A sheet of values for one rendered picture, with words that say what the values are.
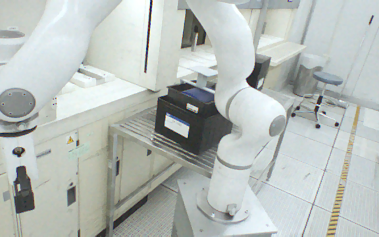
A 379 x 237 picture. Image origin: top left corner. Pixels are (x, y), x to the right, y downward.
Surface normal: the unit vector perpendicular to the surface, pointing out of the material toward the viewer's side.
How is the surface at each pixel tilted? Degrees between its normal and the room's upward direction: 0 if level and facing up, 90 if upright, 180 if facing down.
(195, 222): 0
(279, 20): 90
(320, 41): 90
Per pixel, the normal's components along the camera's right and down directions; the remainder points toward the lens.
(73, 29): 0.86, -0.25
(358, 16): -0.51, 0.29
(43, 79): 0.59, 0.40
